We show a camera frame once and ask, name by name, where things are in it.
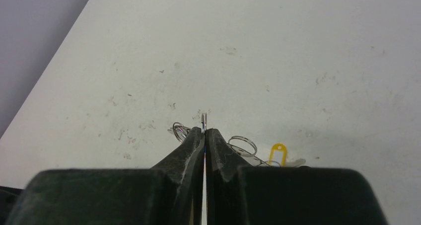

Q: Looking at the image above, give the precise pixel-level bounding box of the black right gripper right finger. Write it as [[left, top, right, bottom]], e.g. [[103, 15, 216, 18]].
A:
[[205, 129, 387, 225]]

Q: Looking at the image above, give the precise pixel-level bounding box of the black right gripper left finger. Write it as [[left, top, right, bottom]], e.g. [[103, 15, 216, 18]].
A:
[[4, 127, 204, 225]]

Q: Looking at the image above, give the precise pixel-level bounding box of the perforated metal key plate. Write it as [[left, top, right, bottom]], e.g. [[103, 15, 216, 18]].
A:
[[167, 113, 283, 167]]

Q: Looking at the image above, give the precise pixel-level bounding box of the yellow key tag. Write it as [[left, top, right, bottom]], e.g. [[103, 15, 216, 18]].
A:
[[267, 144, 287, 167]]

